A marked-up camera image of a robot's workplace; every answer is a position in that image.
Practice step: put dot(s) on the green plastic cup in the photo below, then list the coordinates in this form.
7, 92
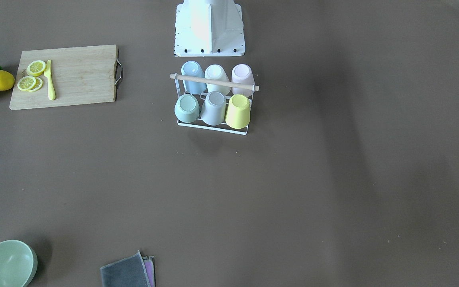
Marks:
187, 108

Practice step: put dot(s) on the pink plastic cup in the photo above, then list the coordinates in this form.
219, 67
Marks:
243, 74

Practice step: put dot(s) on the yellow plastic cup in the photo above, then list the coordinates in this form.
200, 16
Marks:
238, 111

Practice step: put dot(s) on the grey plastic cup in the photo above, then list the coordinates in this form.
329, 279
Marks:
213, 109

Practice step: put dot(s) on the cream plastic cup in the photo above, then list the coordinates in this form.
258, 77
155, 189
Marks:
216, 72

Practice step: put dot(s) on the light blue plastic cup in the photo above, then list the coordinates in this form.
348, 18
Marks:
193, 69

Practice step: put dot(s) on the pink folded cloth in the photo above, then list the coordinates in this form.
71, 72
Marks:
150, 269

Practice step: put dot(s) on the grey folded cloth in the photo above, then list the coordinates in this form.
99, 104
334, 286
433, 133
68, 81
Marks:
127, 272

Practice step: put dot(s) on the bamboo cutting board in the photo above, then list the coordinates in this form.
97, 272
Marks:
80, 76

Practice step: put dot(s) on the yellow plastic knife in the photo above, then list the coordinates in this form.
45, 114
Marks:
50, 87

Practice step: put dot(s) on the lemon slice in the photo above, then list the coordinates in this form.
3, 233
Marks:
38, 85
27, 83
36, 68

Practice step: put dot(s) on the green bowl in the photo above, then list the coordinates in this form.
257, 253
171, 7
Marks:
18, 264

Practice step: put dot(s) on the white wire cup rack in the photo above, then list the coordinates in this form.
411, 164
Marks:
223, 127

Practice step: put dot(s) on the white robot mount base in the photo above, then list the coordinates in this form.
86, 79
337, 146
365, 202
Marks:
209, 28

